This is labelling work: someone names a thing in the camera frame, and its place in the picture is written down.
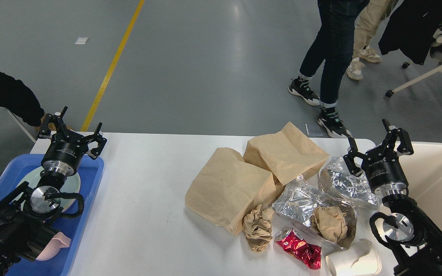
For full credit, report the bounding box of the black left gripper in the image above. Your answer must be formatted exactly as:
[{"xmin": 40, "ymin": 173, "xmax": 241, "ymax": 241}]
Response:
[{"xmin": 37, "ymin": 106, "xmax": 107, "ymax": 177}]

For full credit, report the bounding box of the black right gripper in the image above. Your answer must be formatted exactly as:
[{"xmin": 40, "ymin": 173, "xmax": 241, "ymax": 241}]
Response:
[{"xmin": 343, "ymin": 118, "xmax": 414, "ymax": 195}]

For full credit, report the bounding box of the mint green plate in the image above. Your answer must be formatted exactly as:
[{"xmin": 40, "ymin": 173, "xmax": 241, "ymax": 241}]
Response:
[{"xmin": 17, "ymin": 166, "xmax": 81, "ymax": 212}]

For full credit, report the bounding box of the pink mug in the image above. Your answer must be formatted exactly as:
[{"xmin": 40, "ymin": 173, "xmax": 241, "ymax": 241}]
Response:
[{"xmin": 35, "ymin": 231, "xmax": 72, "ymax": 261}]

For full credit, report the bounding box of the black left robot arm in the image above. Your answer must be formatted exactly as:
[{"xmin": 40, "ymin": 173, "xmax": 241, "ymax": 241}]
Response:
[{"xmin": 0, "ymin": 107, "xmax": 107, "ymax": 276}]

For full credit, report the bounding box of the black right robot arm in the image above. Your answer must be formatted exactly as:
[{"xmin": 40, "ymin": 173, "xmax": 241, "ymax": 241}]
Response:
[{"xmin": 343, "ymin": 119, "xmax": 442, "ymax": 276}]

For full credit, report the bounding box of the tan boot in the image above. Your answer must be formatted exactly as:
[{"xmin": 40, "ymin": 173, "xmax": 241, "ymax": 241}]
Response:
[{"xmin": 36, "ymin": 113, "xmax": 75, "ymax": 136}]

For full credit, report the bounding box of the blue plastic tray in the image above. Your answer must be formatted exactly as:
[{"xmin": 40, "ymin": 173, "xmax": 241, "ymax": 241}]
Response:
[{"xmin": 0, "ymin": 154, "xmax": 104, "ymax": 276}]

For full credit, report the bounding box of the rear silver foil wrapper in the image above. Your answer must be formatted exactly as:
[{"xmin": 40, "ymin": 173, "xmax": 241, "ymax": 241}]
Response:
[{"xmin": 318, "ymin": 157, "xmax": 379, "ymax": 210}]

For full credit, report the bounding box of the left clear floor plate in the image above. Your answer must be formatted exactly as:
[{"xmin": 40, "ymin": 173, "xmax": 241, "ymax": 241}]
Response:
[{"xmin": 305, "ymin": 123, "xmax": 326, "ymax": 136}]

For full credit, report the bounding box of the crumpled paper in foil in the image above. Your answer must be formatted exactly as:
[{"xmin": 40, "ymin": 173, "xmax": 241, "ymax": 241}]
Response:
[{"xmin": 310, "ymin": 206, "xmax": 348, "ymax": 243}]

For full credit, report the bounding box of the silver foil bag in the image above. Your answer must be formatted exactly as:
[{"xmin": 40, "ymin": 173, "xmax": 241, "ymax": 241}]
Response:
[{"xmin": 272, "ymin": 175, "xmax": 357, "ymax": 250}]

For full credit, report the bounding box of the person in black left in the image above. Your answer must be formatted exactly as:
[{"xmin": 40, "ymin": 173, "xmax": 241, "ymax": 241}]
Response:
[{"xmin": 0, "ymin": 72, "xmax": 45, "ymax": 128}]

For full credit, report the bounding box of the white floor tag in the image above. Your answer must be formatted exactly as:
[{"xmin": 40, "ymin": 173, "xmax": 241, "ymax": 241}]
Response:
[{"xmin": 75, "ymin": 37, "xmax": 89, "ymax": 45}]

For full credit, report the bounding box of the white paper cup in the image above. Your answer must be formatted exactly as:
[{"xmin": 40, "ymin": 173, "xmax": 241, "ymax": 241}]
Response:
[{"xmin": 325, "ymin": 239, "xmax": 382, "ymax": 276}]

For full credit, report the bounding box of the person with sneakers right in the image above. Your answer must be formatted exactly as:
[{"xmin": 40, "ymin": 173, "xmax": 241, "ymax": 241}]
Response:
[{"xmin": 288, "ymin": 0, "xmax": 369, "ymax": 138}]

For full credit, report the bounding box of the black jacket on chair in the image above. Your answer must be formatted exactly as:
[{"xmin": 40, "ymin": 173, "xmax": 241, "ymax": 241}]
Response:
[{"xmin": 378, "ymin": 0, "xmax": 442, "ymax": 65}]

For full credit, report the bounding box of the crushed red can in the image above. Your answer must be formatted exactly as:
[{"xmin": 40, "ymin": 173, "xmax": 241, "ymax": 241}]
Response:
[{"xmin": 275, "ymin": 228, "xmax": 322, "ymax": 270}]

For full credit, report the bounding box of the person in beige trousers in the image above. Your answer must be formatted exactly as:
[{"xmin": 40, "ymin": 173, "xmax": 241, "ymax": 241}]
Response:
[{"xmin": 346, "ymin": 0, "xmax": 398, "ymax": 81}]

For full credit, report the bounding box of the crumpled brown paper ball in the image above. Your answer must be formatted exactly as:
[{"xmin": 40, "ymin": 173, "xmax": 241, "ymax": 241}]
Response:
[{"xmin": 242, "ymin": 204, "xmax": 274, "ymax": 253}]

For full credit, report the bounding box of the large brown paper bag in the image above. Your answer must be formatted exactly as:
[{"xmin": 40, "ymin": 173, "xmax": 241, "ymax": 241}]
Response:
[{"xmin": 185, "ymin": 148, "xmax": 278, "ymax": 236}]

